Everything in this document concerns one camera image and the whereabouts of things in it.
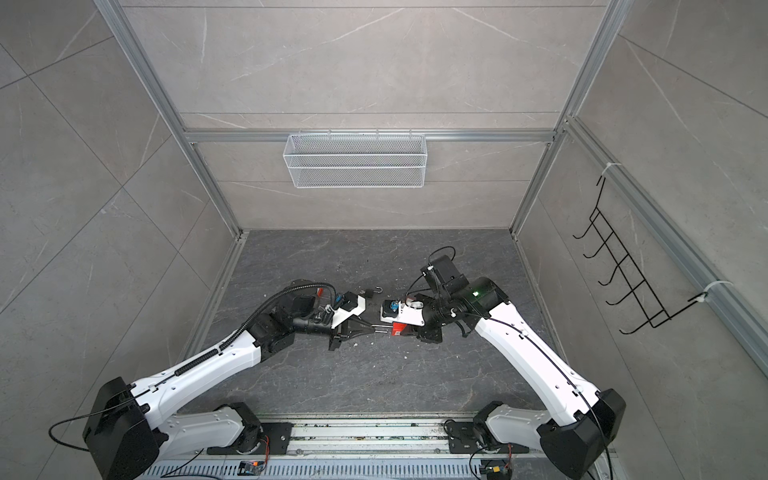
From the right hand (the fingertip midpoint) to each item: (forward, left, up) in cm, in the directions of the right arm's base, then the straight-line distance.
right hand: (405, 319), depth 72 cm
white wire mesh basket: (+56, +15, +9) cm, 58 cm away
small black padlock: (+21, +11, -21) cm, 32 cm away
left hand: (-1, +8, +1) cm, 8 cm away
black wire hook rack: (-4, -52, +10) cm, 53 cm away
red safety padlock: (-3, +2, +3) cm, 5 cm away
